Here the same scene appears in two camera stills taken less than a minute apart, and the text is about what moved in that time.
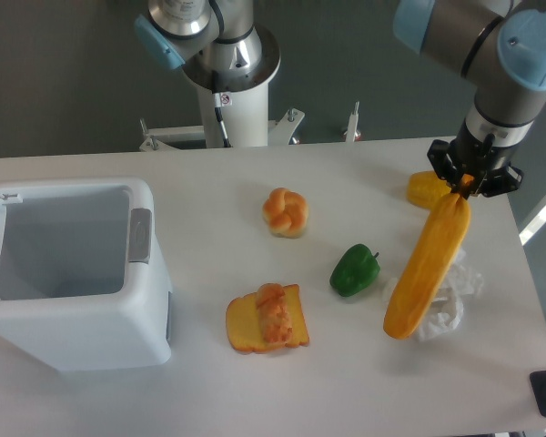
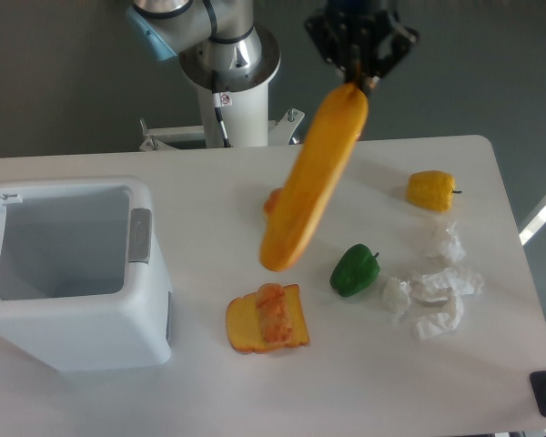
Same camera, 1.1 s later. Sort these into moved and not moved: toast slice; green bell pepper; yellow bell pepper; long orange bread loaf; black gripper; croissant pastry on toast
Moved: black gripper; long orange bread loaf
Not moved: yellow bell pepper; croissant pastry on toast; green bell pepper; toast slice
